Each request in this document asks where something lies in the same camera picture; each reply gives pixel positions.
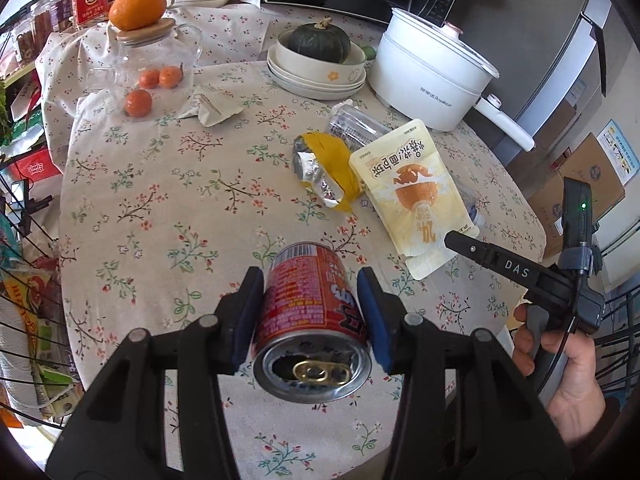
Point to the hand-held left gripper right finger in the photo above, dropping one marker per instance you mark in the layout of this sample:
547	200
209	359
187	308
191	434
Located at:
375	320

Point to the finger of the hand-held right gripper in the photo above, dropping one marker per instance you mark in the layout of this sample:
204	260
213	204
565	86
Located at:
470	247

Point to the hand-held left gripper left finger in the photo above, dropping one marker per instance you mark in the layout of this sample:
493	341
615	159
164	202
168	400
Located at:
247	320

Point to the red drink can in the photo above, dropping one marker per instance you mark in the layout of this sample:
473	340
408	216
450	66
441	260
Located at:
300	300

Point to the person's right forearm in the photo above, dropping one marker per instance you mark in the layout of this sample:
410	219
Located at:
595	427

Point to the person's right hand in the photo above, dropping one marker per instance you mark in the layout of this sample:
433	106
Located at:
582	375

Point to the small clear plastic packet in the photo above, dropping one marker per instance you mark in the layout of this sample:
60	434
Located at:
472	205

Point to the cream printed pouch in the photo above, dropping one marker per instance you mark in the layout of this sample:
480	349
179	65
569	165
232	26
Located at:
415	195

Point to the white electric pot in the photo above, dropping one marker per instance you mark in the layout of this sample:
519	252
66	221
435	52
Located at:
425	95

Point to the yellow foil packet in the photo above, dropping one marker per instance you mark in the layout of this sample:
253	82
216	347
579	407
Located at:
335	160

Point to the clear plastic wrapper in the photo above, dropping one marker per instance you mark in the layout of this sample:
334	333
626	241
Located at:
357	125

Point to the grey refrigerator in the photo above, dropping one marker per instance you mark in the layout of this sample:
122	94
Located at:
550	60

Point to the glass pot lid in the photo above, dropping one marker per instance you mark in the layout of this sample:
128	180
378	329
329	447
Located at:
435	35

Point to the beige paper pouch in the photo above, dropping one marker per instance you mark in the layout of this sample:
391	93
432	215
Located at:
215	105

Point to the orange printed packet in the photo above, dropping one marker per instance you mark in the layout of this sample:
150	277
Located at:
30	300

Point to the green lime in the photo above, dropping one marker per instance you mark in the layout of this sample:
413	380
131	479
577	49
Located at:
369	53

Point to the cream ceramic plate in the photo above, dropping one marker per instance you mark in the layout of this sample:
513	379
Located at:
310	96
287	79

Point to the cream ceramic bowl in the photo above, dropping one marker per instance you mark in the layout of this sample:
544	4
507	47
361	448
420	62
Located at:
320	72

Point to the small orange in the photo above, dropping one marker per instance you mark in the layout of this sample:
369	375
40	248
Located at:
170	76
148	79
137	102

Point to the dark green pumpkin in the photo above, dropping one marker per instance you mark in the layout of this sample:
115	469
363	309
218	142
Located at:
320	42

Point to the red cardboard box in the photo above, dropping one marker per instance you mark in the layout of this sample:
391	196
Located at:
37	166

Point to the clear glass pitcher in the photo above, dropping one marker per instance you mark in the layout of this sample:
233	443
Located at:
130	65

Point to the green printed carton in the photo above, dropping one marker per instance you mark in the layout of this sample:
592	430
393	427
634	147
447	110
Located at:
27	127

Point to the wooden pitcher lid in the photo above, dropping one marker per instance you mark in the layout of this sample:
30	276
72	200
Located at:
147	34

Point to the green leafy plant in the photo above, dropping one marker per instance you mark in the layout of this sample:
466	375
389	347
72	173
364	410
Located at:
5	115

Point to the large orange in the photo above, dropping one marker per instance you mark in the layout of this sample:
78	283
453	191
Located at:
137	7

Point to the clear snack jar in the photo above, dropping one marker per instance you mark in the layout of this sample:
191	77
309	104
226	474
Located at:
42	22
23	42
61	12

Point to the blue wall poster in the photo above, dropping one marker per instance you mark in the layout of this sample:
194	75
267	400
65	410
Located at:
620	152

